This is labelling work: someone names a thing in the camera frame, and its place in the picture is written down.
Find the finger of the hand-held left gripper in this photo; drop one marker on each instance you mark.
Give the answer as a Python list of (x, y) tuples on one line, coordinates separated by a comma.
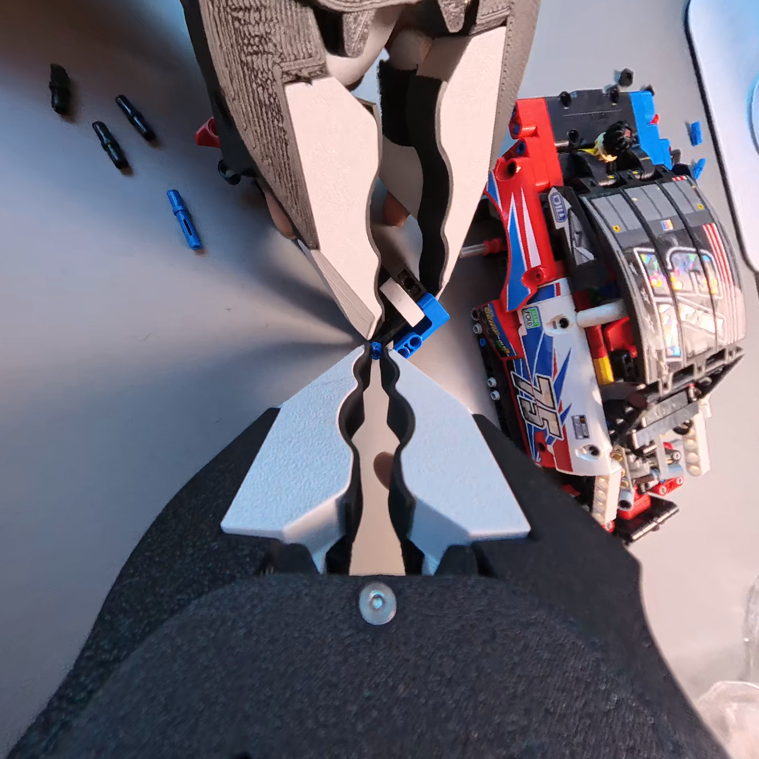
[(331, 179), (474, 119)]

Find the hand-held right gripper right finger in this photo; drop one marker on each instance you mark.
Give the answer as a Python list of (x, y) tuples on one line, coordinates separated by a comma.
[(462, 476)]

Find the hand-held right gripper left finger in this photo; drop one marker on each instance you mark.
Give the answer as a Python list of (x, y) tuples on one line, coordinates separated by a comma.
[(289, 476)]

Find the black lego pin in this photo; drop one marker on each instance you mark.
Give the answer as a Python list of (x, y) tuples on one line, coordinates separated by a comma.
[(109, 144), (134, 118), (58, 89)]

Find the black curved lego bumper assembly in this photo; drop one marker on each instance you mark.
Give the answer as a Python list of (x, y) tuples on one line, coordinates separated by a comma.
[(429, 314)]

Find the lego race car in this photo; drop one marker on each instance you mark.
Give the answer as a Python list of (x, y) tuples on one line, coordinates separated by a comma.
[(592, 356)]

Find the person's left hand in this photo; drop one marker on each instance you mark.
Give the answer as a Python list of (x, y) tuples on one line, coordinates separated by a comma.
[(394, 209)]

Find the person's right hand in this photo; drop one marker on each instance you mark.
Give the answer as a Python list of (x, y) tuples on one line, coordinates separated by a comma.
[(384, 471)]

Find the clear plastic bag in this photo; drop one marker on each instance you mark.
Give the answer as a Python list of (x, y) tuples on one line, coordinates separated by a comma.
[(732, 707)]

